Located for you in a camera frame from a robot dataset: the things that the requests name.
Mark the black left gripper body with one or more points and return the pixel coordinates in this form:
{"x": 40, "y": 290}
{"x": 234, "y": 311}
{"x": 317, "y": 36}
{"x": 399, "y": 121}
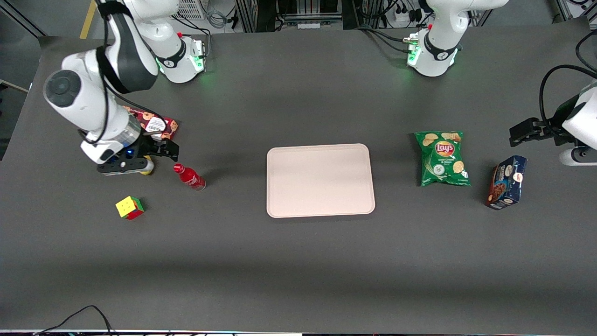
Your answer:
{"x": 548, "y": 130}

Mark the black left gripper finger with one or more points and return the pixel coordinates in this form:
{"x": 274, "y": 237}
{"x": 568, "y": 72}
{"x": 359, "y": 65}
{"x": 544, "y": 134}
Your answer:
{"x": 519, "y": 126}
{"x": 518, "y": 139}

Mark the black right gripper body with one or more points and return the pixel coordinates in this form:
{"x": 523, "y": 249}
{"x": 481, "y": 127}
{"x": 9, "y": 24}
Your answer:
{"x": 148, "y": 146}

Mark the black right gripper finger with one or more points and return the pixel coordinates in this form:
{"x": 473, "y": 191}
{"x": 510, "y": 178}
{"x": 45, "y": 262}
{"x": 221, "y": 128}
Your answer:
{"x": 170, "y": 154}
{"x": 170, "y": 144}

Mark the red coke bottle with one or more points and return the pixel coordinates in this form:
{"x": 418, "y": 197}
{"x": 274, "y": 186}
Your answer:
{"x": 189, "y": 177}

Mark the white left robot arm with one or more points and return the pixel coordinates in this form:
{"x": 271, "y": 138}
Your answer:
{"x": 438, "y": 51}

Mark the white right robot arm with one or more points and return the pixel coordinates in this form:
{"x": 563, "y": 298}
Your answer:
{"x": 88, "y": 100}

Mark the beige plastic tray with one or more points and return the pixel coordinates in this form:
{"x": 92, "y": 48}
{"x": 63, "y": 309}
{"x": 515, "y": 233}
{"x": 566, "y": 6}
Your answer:
{"x": 320, "y": 180}

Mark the red cookie box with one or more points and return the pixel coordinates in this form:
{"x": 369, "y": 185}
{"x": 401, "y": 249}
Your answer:
{"x": 163, "y": 125}

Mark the yellow lemon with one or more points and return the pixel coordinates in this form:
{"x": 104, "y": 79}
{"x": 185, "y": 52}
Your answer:
{"x": 149, "y": 168}

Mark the dark blue cookie box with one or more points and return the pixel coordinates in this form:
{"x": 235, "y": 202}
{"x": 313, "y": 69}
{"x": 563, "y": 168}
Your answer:
{"x": 507, "y": 182}

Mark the colourful puzzle cube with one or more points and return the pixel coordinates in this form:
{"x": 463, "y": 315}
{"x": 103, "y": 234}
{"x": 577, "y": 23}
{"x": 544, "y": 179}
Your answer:
{"x": 129, "y": 207}

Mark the green Lay's chips bag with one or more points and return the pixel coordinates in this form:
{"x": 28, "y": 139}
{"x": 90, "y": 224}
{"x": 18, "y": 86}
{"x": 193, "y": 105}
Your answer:
{"x": 443, "y": 158}

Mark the white power strip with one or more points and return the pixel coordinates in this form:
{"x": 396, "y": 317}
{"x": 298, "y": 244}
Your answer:
{"x": 402, "y": 17}

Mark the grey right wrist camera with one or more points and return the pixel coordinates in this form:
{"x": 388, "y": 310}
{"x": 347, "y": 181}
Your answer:
{"x": 122, "y": 166}

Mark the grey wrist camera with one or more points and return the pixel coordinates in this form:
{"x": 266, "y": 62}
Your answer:
{"x": 122, "y": 166}
{"x": 578, "y": 156}

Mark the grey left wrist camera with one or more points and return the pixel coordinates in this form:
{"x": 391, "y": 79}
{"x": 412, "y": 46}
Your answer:
{"x": 578, "y": 156}

